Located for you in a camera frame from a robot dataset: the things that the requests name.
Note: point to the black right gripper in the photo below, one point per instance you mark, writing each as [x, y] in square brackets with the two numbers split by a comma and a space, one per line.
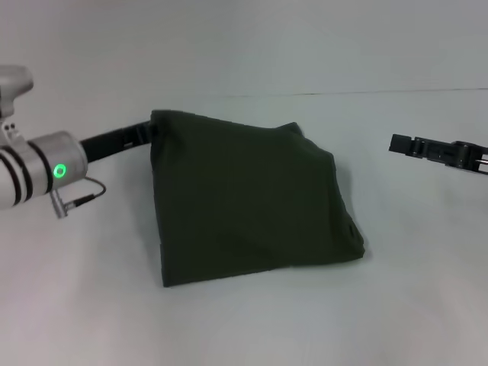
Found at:
[472, 156]

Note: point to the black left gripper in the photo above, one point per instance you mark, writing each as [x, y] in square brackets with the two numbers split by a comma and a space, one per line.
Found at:
[106, 143]

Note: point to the dark green shirt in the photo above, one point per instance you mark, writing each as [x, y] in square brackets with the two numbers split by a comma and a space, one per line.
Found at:
[248, 190]

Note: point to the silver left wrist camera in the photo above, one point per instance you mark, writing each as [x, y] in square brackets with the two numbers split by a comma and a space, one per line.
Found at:
[11, 103]

